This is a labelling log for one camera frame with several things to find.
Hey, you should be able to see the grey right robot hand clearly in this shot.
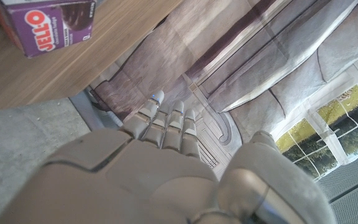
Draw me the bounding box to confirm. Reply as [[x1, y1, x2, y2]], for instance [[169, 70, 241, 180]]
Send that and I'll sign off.
[[0, 90, 338, 224]]

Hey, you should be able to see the purple Jell-O box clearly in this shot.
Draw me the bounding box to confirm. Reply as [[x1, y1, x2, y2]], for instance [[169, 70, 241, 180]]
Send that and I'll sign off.
[[0, 0, 98, 59]]

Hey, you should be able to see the printed sofa room backdrop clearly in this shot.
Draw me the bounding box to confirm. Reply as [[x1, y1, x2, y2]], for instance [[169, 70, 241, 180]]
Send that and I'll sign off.
[[88, 0, 358, 200]]

